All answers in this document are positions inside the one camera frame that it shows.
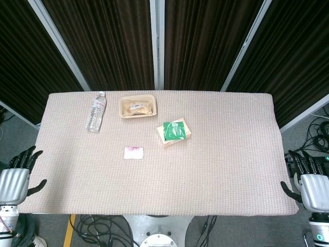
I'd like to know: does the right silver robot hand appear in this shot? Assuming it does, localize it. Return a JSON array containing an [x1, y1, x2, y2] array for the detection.
[[280, 150, 329, 213]]

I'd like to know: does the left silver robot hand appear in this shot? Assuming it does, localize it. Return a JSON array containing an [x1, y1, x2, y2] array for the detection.
[[0, 146, 47, 206]]

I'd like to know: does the pink white sachet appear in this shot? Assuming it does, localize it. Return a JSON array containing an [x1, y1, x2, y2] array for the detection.
[[124, 146, 144, 160]]

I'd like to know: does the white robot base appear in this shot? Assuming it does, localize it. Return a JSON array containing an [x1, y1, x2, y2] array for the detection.
[[123, 215, 193, 247]]

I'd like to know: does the black power strip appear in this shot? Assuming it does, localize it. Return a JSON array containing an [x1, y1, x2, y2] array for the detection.
[[287, 155, 329, 178]]

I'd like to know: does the dark green cloth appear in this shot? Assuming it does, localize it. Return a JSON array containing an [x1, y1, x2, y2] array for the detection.
[[11, 213, 39, 247]]

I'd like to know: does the white shoe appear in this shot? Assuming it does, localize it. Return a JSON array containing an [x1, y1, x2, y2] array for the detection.
[[32, 236, 47, 247]]

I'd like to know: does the yellow floor tape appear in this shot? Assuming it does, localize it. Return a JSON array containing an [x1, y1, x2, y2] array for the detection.
[[63, 215, 77, 247]]

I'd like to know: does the clear plastic water bottle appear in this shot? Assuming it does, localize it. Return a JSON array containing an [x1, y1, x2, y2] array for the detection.
[[85, 91, 107, 133]]

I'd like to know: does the dark curtain panel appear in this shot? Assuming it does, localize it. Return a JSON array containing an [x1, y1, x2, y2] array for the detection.
[[42, 0, 155, 91], [163, 0, 264, 91], [0, 0, 85, 124], [226, 0, 329, 128]]

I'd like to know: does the beige food container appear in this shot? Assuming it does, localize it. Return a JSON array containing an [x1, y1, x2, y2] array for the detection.
[[119, 94, 157, 119]]

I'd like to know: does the pink woven tablecloth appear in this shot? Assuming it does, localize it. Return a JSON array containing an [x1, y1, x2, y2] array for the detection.
[[19, 90, 299, 216]]

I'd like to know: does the clear snack bag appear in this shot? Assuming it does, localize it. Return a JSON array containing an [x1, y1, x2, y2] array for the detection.
[[122, 99, 155, 115]]

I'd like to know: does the green foil packet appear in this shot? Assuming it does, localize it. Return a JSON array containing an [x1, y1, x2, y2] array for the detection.
[[163, 120, 186, 142]]

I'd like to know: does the pink tissue pack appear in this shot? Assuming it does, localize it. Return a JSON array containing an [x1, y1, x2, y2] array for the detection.
[[156, 117, 192, 149]]

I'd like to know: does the black floor cable bundle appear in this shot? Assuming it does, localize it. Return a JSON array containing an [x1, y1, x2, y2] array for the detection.
[[69, 215, 134, 247], [293, 107, 329, 155]]

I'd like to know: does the white partition rail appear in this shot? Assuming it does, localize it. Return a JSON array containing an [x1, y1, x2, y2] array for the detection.
[[0, 99, 40, 130], [280, 93, 329, 133]]

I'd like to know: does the white partition post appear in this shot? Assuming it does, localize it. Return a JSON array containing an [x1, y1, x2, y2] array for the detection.
[[221, 0, 272, 92], [27, 0, 90, 91], [150, 0, 165, 91]]

